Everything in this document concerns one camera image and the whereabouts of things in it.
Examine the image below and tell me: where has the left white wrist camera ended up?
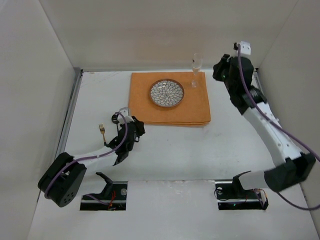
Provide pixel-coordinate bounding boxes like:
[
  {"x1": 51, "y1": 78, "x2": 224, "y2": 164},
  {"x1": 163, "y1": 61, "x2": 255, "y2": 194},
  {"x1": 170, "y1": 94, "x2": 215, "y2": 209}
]
[{"x1": 117, "y1": 107, "x2": 134, "y2": 124}]

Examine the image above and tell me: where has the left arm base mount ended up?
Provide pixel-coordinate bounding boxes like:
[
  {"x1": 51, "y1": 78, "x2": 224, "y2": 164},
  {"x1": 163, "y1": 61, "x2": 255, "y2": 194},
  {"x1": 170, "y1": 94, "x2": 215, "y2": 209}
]
[{"x1": 79, "y1": 181, "x2": 128, "y2": 212}]

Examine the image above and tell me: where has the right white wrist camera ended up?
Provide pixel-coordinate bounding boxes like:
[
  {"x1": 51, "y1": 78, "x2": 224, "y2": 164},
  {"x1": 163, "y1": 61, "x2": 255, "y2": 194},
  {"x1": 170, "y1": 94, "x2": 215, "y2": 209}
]
[{"x1": 233, "y1": 41, "x2": 252, "y2": 57}]

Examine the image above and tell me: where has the orange cloth napkin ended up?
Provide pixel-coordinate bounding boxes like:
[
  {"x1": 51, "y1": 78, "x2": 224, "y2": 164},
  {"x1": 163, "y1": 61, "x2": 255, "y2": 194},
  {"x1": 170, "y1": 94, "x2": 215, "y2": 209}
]
[{"x1": 128, "y1": 72, "x2": 211, "y2": 126}]

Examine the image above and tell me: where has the aluminium table edge rail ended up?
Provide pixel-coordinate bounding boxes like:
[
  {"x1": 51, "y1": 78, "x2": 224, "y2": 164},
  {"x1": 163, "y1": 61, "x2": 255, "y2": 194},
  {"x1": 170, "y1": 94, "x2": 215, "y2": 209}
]
[{"x1": 48, "y1": 68, "x2": 84, "y2": 181}]

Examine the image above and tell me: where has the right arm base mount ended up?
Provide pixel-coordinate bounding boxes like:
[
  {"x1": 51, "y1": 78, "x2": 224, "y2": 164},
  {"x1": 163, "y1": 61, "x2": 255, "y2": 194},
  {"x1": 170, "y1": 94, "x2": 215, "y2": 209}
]
[{"x1": 214, "y1": 180, "x2": 269, "y2": 211}]

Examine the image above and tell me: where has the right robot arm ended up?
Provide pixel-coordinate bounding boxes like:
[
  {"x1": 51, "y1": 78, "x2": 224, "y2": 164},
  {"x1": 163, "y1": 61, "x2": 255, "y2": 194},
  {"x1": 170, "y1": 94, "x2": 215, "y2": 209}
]
[{"x1": 213, "y1": 54, "x2": 316, "y2": 192}]

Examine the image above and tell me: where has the clear wine glass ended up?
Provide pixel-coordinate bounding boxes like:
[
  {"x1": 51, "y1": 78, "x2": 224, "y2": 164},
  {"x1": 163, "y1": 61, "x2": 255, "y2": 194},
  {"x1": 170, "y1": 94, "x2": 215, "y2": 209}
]
[{"x1": 191, "y1": 53, "x2": 203, "y2": 88}]

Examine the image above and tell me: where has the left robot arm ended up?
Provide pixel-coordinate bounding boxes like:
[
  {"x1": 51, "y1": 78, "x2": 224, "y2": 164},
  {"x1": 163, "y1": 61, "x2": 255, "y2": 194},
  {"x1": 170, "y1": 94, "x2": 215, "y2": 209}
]
[{"x1": 37, "y1": 112, "x2": 146, "y2": 208}]

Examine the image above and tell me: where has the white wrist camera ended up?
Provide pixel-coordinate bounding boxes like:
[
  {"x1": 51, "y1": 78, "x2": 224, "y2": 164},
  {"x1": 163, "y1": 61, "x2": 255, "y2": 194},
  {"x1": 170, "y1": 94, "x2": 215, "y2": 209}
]
[
  {"x1": 233, "y1": 41, "x2": 252, "y2": 57},
  {"x1": 117, "y1": 107, "x2": 134, "y2": 124}
]

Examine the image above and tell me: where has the patterned ceramic plate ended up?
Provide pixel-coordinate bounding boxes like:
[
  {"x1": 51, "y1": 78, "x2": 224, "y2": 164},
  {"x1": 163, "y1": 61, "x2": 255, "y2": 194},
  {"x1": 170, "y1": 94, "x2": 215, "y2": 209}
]
[{"x1": 149, "y1": 78, "x2": 185, "y2": 108}]

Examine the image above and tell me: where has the gold fork black handle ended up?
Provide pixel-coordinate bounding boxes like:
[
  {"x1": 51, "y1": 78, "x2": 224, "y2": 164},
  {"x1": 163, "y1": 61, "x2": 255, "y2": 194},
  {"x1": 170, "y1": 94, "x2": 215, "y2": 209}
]
[{"x1": 98, "y1": 123, "x2": 107, "y2": 147}]

